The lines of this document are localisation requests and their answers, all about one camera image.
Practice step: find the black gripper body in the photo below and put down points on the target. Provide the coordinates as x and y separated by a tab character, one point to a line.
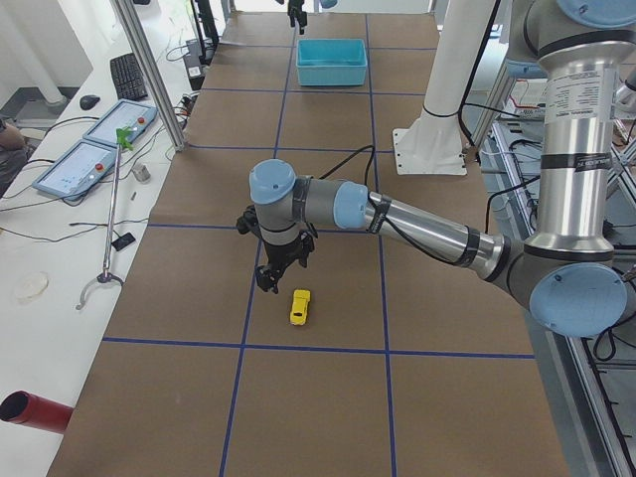
296	10
279	254

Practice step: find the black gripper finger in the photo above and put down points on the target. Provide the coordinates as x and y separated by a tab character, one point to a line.
274	277
264	278

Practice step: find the yellow beetle toy car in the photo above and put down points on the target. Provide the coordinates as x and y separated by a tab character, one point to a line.
299	307

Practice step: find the light blue plastic bin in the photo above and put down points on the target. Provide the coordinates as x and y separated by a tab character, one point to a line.
331	62

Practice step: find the small silver metal cylinder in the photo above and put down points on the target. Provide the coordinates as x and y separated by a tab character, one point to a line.
141	173

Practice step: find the black keyboard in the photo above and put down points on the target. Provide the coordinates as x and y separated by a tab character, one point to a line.
127	77

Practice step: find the reacher grabber tool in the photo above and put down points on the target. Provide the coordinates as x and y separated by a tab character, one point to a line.
106	276

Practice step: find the far teach pendant tablet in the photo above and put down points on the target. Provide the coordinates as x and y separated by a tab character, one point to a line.
134	116

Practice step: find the teach pendant tablet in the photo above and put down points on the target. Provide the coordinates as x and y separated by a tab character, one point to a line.
134	116
76	171

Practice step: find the near teach pendant tablet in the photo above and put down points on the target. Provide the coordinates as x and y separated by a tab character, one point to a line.
76	171

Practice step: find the black computer mouse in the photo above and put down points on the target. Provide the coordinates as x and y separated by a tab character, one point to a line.
88	101

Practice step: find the red cylinder tube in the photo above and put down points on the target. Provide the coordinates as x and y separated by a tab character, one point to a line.
30	410

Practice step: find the seated person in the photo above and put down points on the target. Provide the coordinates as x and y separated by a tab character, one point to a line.
13	154

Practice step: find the aluminium frame post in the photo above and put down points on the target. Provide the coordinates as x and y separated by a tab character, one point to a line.
140	47

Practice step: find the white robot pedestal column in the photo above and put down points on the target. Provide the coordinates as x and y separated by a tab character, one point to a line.
432	145

